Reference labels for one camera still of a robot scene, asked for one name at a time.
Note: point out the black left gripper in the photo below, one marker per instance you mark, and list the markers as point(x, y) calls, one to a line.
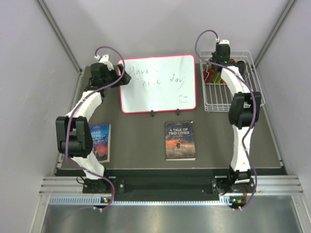
point(124, 81)

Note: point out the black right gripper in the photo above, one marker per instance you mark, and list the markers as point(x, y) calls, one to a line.
point(213, 57)

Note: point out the red floral plate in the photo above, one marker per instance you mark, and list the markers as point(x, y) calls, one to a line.
point(208, 73)

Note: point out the lime green plate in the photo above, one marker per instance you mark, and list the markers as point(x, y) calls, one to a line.
point(216, 78)

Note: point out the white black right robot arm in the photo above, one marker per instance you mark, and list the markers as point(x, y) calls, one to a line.
point(243, 113)

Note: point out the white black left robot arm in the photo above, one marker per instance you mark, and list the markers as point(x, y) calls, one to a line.
point(73, 133)

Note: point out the dark teal ceramic plate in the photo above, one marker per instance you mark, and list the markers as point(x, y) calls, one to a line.
point(241, 66)

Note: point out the pink framed whiteboard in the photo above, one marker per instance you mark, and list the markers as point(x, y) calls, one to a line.
point(159, 84)

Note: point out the Jane Eyre book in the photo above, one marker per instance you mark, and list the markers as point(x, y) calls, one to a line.
point(101, 134)

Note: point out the Tale of Two Cities book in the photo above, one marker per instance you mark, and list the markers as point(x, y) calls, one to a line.
point(179, 141)

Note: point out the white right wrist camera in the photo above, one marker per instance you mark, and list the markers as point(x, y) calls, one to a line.
point(222, 42)

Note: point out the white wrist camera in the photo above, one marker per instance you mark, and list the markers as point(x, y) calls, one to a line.
point(222, 42)
point(105, 60)

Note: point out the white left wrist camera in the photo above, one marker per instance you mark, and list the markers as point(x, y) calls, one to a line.
point(105, 60)

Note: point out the white wire dish rack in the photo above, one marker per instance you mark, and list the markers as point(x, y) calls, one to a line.
point(217, 96)

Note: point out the aluminium frame rail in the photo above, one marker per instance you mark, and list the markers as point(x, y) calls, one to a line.
point(70, 191)

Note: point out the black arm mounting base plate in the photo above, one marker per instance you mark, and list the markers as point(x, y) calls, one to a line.
point(221, 185)

